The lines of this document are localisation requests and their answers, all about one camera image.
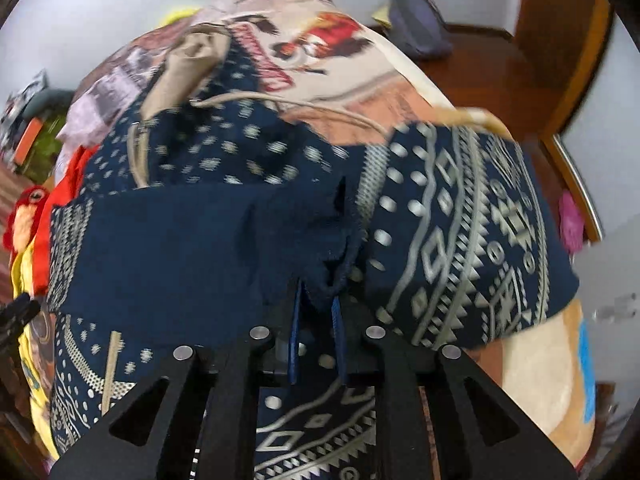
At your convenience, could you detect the red garment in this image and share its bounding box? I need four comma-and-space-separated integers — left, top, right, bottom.
32, 146, 99, 296

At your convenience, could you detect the orange shoe box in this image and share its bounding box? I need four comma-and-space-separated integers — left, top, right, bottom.
13, 117, 43, 166

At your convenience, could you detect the grey green pillow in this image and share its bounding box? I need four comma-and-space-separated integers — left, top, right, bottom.
22, 88, 74, 122

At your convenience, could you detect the red parrot plush toy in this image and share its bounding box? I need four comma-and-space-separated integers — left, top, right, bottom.
2, 185, 50, 259

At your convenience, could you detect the navy patterned hooded sweater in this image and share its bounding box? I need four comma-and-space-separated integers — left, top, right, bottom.
47, 27, 578, 479

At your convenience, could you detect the pink slipper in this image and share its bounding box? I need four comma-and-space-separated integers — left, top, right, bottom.
558, 191, 585, 255

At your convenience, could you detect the yellow headboard cushion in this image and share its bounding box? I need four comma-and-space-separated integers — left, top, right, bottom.
160, 6, 201, 27

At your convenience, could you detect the printed newspaper pattern bedspread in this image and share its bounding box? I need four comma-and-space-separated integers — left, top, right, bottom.
46, 0, 594, 465

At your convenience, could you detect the wooden wardrobe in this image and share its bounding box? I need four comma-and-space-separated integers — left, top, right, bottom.
514, 0, 613, 140

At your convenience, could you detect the grey blue backpack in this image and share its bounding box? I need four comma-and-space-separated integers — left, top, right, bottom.
387, 0, 452, 60

